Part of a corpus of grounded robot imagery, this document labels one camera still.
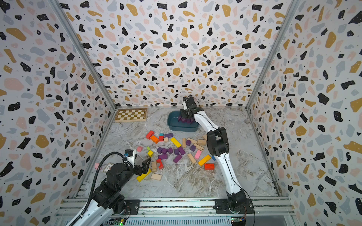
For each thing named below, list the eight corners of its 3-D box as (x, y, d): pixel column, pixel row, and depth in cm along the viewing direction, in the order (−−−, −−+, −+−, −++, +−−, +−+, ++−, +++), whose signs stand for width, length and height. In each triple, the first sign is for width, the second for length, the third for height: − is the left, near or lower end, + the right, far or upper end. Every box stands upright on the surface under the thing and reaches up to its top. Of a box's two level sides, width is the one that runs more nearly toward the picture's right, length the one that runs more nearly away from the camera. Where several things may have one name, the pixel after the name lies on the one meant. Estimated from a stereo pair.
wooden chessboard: (116, 123, 113) (114, 120, 110) (119, 112, 121) (118, 109, 118) (146, 121, 114) (145, 118, 112) (147, 110, 122) (146, 107, 120)
